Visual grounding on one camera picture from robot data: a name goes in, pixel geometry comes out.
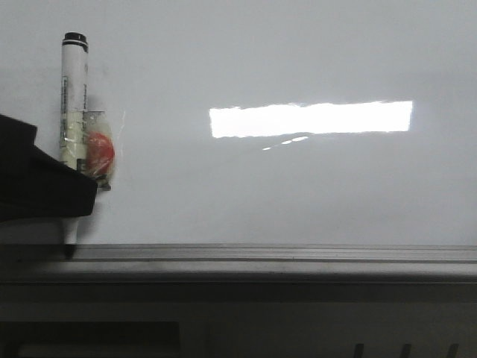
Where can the red magnet taped to marker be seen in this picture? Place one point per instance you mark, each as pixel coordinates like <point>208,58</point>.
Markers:
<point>100,152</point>

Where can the white whiteboard marker black tip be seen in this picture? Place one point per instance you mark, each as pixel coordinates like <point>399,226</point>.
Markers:
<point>75,51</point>

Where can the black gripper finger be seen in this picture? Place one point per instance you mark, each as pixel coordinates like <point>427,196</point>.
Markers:
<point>35,185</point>

